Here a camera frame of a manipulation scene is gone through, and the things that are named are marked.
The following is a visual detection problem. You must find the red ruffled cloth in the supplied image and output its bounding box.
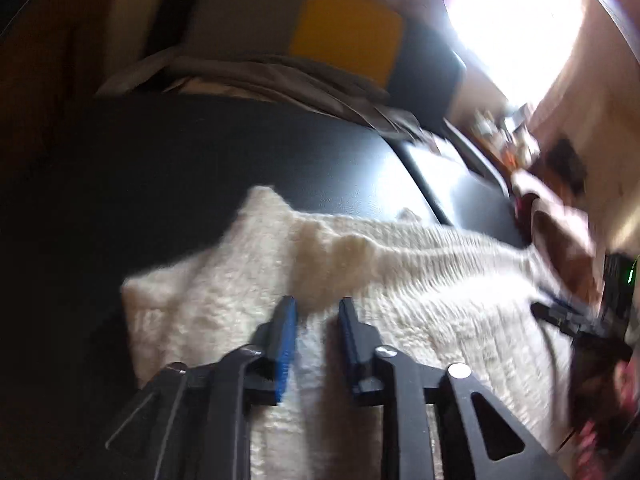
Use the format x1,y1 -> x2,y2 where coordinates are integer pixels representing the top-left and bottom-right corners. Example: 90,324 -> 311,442
567,345 -> 640,453

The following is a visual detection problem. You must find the grey yellow blue backrest cushion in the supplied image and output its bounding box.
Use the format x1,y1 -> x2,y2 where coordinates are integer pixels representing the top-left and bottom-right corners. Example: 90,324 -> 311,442
187,0 -> 466,111

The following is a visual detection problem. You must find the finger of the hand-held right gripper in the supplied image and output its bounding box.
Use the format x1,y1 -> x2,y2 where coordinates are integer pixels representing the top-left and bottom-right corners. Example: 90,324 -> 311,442
531,302 -> 607,347

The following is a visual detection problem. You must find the brown cloth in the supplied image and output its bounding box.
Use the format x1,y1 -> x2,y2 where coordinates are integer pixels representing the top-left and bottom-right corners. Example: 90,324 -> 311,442
512,169 -> 598,303

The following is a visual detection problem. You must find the windowsill clutter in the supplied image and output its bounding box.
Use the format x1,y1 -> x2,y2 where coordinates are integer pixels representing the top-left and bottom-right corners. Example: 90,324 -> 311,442
470,105 -> 543,171

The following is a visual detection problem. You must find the cream knit sweater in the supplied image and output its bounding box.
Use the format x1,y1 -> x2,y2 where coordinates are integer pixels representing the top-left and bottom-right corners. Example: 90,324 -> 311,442
121,185 -> 583,480

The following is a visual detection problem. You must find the black wall fixture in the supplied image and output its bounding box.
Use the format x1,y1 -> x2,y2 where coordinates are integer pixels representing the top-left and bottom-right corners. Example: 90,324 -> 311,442
546,139 -> 587,187

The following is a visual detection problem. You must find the bright window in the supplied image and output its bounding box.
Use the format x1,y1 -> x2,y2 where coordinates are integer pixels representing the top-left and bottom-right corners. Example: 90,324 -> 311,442
442,0 -> 586,106

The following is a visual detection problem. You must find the grey-brown cloth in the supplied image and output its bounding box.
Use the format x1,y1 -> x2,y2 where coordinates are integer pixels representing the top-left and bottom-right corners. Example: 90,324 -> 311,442
95,50 -> 436,143

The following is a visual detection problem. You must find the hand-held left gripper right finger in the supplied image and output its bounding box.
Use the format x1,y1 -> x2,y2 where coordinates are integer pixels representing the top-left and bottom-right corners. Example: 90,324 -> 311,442
338,298 -> 571,480

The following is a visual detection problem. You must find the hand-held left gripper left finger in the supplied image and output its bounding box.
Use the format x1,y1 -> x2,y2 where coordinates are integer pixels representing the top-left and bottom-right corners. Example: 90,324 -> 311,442
105,295 -> 299,480

